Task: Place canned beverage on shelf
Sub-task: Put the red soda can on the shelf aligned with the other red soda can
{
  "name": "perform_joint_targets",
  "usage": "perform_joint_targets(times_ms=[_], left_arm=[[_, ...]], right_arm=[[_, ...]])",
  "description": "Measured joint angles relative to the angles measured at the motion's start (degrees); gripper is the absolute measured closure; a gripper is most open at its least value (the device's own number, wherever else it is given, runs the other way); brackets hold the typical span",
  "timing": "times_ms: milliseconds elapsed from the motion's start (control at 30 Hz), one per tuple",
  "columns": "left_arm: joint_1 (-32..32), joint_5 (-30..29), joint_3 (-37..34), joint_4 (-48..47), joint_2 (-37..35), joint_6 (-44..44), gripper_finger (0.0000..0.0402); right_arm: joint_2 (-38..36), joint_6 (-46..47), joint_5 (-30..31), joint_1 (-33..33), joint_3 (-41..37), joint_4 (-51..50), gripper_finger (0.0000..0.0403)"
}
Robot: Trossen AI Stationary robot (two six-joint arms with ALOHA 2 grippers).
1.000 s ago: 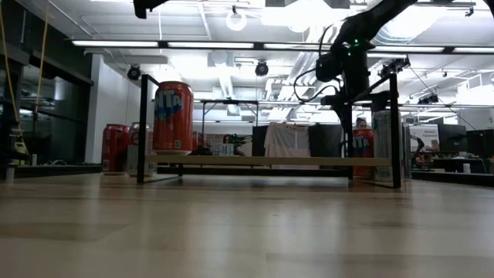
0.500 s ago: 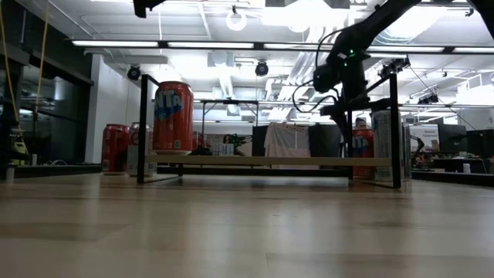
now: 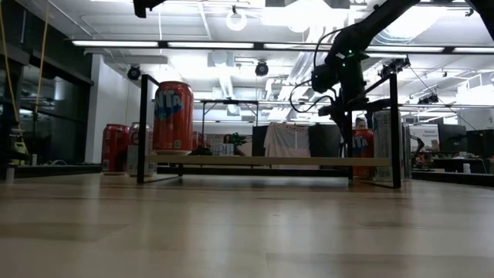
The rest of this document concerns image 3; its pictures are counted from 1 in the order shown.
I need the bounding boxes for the black monitor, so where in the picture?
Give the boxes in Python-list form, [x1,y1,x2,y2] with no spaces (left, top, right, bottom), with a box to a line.
[465,129,494,159]
[437,123,468,154]

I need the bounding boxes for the white sign board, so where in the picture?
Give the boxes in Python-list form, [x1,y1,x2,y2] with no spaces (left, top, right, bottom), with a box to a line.
[408,124,440,152]

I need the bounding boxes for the black track light cluster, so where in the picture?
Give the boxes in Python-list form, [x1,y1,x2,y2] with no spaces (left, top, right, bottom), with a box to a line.
[417,93,441,106]
[377,56,412,78]

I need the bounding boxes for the white boxes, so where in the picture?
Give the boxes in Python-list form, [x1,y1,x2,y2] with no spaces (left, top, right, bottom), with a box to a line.
[211,143,235,156]

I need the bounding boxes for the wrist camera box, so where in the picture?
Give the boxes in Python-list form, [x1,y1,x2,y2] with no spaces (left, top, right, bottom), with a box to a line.
[310,64,337,94]

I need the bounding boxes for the overhead LED light bar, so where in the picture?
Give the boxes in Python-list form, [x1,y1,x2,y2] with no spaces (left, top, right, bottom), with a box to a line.
[69,37,494,56]

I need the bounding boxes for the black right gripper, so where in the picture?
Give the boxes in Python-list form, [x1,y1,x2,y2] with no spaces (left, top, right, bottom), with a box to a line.
[318,59,368,150]

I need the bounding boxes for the yellow-green plug device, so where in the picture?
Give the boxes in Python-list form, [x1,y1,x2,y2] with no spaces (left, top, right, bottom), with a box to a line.
[10,139,30,156]

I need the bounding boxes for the black cable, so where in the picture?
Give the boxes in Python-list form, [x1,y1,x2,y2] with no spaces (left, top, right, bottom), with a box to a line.
[288,27,340,115]

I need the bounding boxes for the black panel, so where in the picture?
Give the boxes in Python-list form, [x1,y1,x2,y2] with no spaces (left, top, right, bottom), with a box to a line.
[308,123,343,158]
[252,125,269,158]

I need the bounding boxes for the green black object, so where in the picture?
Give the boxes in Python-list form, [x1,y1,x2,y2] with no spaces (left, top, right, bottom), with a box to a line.
[223,132,248,155]

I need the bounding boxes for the silver Diet Coke can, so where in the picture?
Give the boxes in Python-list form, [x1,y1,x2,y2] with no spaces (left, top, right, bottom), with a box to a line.
[126,122,158,178]

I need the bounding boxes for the red Coca-Cola can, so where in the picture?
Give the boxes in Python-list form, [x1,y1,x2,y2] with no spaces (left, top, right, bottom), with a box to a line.
[100,124,131,175]

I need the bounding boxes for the wooden shelf with black frame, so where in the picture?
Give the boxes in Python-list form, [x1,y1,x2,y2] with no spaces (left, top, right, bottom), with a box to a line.
[137,73,402,190]

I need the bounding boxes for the black frame table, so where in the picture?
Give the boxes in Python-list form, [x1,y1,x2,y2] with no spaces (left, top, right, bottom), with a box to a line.
[199,98,260,155]

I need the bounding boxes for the white Celsius can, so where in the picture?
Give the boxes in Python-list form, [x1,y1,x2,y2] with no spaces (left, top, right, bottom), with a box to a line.
[372,110,403,182]

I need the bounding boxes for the white cloth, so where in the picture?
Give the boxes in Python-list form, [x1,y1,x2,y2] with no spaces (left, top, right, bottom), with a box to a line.
[263,122,312,159]

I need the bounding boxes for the yellow cable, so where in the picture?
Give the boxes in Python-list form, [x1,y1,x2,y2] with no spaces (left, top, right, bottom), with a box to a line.
[33,0,51,117]
[0,0,20,124]

